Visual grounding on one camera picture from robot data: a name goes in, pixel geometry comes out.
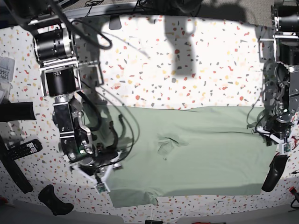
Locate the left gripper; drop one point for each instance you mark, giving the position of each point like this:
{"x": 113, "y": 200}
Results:
{"x": 276, "y": 129}

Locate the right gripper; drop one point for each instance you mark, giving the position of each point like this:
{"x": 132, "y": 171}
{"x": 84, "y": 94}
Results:
{"x": 97, "y": 168}

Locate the light green T-shirt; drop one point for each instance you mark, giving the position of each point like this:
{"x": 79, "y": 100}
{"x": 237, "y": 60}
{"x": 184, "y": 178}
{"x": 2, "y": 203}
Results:
{"x": 202, "y": 151}

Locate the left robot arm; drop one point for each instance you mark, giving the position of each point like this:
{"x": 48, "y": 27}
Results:
{"x": 281, "y": 90}

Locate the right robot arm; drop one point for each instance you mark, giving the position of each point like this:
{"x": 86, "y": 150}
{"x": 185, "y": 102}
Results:
{"x": 75, "y": 115}

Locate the black game controller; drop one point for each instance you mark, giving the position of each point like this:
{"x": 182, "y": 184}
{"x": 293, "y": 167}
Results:
{"x": 47, "y": 196}

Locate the black TV remote control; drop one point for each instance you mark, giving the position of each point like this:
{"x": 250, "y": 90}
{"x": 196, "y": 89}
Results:
{"x": 18, "y": 150}

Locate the small black box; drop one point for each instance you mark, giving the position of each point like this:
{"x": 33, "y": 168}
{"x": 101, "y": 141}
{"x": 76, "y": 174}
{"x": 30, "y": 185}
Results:
{"x": 153, "y": 222}

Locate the long black bar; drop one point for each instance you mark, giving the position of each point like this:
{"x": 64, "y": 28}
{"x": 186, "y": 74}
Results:
{"x": 14, "y": 171}

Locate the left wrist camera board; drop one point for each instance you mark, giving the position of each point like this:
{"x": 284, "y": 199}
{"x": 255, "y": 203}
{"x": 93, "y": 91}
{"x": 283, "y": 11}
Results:
{"x": 286, "y": 148}

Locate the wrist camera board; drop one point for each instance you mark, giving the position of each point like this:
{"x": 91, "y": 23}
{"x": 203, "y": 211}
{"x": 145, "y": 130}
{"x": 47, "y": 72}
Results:
{"x": 102, "y": 187}
{"x": 286, "y": 148}

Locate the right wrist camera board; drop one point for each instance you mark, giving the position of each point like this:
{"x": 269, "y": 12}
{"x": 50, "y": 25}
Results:
{"x": 102, "y": 187}

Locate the black curved handle right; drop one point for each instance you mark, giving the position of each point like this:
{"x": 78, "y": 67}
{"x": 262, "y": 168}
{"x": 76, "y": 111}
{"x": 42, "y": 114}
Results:
{"x": 277, "y": 168}

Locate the black curved handle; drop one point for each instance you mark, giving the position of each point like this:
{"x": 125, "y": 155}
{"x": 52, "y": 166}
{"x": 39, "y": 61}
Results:
{"x": 277, "y": 168}
{"x": 17, "y": 111}

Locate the black curved handle left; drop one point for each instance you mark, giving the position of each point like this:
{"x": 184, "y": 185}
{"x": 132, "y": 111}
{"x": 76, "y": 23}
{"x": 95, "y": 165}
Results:
{"x": 17, "y": 111}

